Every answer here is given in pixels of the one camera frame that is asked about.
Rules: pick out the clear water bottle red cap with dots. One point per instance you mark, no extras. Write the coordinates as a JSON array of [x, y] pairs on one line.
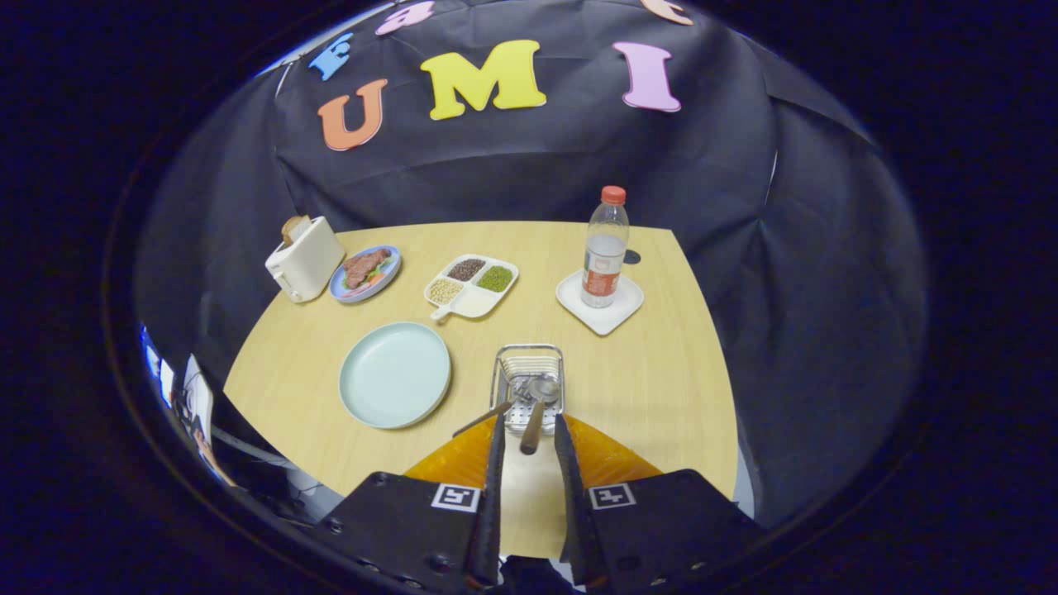
[[603, 264]]

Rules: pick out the brown steak piece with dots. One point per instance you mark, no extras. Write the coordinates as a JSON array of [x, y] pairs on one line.
[[364, 267]]

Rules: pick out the white divided dish with beans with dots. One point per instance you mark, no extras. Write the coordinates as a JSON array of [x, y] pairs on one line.
[[473, 303]]

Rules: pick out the blue plate with food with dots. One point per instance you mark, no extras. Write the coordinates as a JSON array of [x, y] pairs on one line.
[[388, 277]]

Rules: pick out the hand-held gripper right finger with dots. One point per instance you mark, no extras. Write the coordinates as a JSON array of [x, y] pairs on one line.
[[570, 496]]

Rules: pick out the pale green round plate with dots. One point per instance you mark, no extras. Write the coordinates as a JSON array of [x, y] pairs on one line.
[[395, 376]]

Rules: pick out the black backdrop cloth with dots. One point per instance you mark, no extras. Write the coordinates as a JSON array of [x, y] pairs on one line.
[[529, 173]]

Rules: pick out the brown bread slice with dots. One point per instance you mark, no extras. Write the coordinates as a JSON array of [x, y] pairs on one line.
[[294, 227]]

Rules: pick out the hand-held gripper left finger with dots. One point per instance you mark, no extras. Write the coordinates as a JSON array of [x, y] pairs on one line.
[[489, 496]]

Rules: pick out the white square coaster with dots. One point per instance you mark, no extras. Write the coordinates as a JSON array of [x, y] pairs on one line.
[[607, 321]]

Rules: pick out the white toaster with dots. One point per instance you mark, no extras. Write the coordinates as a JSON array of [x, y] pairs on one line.
[[307, 263]]

